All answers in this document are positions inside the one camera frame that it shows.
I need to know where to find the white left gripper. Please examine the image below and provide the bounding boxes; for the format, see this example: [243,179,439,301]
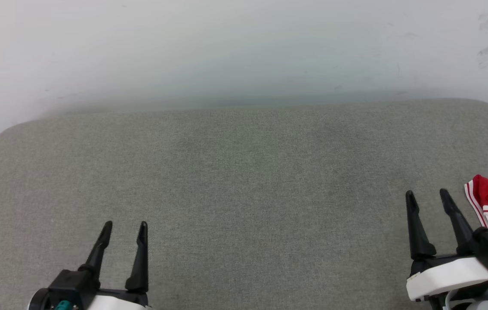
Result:
[78,221,153,310]

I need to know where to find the grey fabric sofa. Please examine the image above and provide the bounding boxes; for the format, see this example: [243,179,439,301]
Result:
[0,98,488,310]

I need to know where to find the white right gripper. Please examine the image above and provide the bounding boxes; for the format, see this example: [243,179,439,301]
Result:
[405,188,488,302]

